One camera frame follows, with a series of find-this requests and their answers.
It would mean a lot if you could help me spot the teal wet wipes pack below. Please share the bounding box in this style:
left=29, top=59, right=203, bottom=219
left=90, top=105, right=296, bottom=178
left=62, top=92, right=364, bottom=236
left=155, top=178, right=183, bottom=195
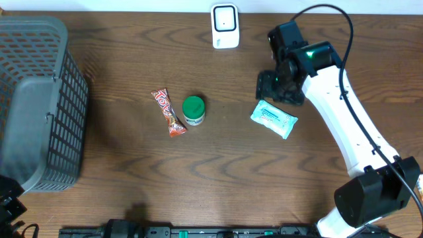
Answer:
left=250, top=100, right=298, bottom=139

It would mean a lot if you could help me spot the green lid jar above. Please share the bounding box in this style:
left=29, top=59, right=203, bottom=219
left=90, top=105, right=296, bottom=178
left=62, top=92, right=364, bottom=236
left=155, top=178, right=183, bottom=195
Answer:
left=182, top=96, right=206, bottom=126

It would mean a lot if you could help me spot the red chocolate bar wrapper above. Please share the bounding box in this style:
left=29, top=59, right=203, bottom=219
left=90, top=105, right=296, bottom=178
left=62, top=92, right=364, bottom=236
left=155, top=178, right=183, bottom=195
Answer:
left=151, top=88, right=187, bottom=137

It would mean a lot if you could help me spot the orange snack packet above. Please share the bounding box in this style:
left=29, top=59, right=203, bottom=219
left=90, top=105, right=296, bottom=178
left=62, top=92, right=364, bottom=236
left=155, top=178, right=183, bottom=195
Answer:
left=416, top=174, right=423, bottom=202

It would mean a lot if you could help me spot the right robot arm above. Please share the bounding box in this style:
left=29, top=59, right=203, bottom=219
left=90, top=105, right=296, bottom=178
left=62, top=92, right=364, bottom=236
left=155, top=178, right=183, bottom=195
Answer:
left=252, top=40, right=420, bottom=237

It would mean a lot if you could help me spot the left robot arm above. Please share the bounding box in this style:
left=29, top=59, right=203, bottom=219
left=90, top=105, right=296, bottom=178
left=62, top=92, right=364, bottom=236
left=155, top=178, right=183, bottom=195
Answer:
left=1, top=175, right=39, bottom=238

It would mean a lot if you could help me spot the white barcode scanner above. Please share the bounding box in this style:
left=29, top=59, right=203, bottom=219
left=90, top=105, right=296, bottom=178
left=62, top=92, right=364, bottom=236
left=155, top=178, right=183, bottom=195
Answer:
left=210, top=3, right=240, bottom=50

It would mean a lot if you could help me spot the grey plastic mesh basket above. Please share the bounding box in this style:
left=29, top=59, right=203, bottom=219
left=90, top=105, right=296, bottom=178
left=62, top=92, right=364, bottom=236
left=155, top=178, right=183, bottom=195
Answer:
left=1, top=17, right=89, bottom=192

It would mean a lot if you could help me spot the right camera cable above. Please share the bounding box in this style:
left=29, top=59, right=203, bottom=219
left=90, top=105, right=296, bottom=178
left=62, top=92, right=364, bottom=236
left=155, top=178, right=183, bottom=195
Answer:
left=290, top=3, right=423, bottom=238

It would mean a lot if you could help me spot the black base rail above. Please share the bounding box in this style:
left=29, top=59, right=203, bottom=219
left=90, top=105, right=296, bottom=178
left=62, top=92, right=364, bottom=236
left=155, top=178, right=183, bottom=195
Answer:
left=58, top=219, right=321, bottom=238

